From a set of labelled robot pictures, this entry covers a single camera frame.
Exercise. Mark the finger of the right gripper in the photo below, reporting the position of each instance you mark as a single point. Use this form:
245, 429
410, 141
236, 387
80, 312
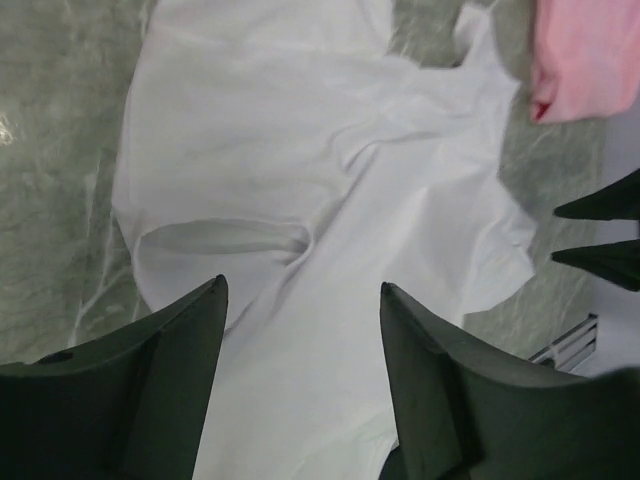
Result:
617, 201
617, 263

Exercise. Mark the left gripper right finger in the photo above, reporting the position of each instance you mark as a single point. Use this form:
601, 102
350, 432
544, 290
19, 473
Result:
467, 410

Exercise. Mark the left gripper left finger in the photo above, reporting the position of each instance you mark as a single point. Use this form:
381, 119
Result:
128, 405

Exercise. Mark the white t-shirt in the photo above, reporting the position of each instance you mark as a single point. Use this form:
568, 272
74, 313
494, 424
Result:
279, 144

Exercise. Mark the folded pink t-shirt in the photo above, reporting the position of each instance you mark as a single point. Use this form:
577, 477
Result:
585, 59

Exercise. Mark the aluminium frame rail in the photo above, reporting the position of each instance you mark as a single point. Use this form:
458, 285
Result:
572, 348

